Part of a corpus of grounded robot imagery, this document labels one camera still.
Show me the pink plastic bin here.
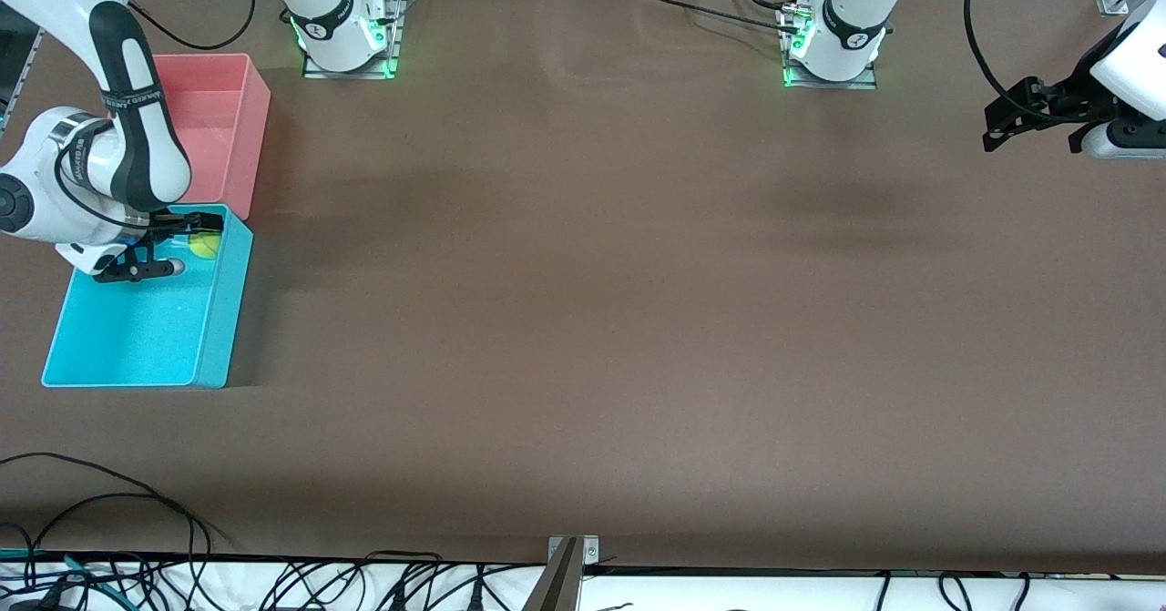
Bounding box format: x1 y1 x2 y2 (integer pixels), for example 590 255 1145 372
150 53 272 222

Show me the blue plastic bin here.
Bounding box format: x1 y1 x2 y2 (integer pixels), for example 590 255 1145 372
41 203 254 390

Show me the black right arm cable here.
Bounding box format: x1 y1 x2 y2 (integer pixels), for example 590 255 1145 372
118 0 256 51
53 119 151 229

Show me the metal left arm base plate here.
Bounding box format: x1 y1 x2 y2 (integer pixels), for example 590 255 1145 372
779 5 880 91

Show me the perforated aluminium rail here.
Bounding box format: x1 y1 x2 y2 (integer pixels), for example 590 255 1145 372
0 28 45 134

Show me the thin black table cable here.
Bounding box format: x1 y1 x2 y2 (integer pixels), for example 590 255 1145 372
0 452 212 557
23 493 229 557

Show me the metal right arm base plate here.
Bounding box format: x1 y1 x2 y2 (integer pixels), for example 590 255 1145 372
302 0 406 79

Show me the black base power cable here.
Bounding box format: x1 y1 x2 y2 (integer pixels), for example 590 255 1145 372
635 0 803 36

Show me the teal cable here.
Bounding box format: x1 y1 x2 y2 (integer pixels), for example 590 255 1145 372
0 549 124 599

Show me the small metal table bracket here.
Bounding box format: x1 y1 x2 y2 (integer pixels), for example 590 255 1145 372
547 535 600 565

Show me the dark grey mounting post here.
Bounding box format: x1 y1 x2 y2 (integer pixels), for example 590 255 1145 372
521 538 582 611

